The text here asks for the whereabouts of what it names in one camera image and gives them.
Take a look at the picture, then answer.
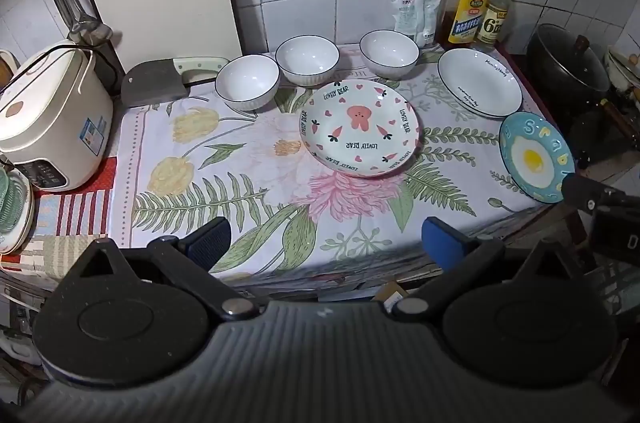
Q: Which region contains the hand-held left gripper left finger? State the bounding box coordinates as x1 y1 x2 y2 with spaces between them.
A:
60 217 262 322

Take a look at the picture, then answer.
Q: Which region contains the red striped cloth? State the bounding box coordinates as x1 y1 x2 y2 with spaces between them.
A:
0 156 119 289

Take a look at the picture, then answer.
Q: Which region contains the floral tablecloth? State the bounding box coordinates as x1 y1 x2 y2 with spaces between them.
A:
107 43 568 290

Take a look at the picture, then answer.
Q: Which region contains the cream rice cooker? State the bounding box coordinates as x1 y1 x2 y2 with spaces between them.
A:
0 40 115 193

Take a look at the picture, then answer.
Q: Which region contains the blue fried egg plate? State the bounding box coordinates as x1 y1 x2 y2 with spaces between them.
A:
498 112 577 204

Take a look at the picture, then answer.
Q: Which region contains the green strainer basket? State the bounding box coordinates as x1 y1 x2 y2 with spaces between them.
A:
0 165 35 254

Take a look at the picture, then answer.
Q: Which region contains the white seasoning packet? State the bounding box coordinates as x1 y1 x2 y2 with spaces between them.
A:
392 0 427 36
422 0 444 49

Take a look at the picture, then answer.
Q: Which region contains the white enamel pot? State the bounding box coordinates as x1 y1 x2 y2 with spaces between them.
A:
604 46 640 95

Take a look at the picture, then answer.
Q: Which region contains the grey cleaver cream handle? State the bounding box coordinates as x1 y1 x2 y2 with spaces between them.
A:
121 56 231 108

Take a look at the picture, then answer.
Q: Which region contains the white ribbed bowl dark rim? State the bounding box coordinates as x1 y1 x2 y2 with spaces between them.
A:
359 30 420 80
275 36 341 87
215 54 280 112

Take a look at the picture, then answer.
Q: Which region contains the pink bear print plate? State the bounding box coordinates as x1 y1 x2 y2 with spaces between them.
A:
299 79 422 178

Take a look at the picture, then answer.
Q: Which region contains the white plate black rim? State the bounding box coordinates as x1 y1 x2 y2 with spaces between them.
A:
437 48 523 119

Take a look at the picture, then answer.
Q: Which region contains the black wok with lid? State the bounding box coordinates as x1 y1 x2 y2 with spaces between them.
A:
526 23 613 109

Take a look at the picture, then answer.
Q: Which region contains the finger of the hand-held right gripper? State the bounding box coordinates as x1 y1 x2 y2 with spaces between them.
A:
560 173 640 216

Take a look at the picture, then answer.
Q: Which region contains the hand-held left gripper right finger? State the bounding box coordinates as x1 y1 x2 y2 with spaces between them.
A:
390 217 587 324

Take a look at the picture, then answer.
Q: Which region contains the clear vinegar bottle yellow cap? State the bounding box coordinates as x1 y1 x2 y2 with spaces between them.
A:
475 0 517 47

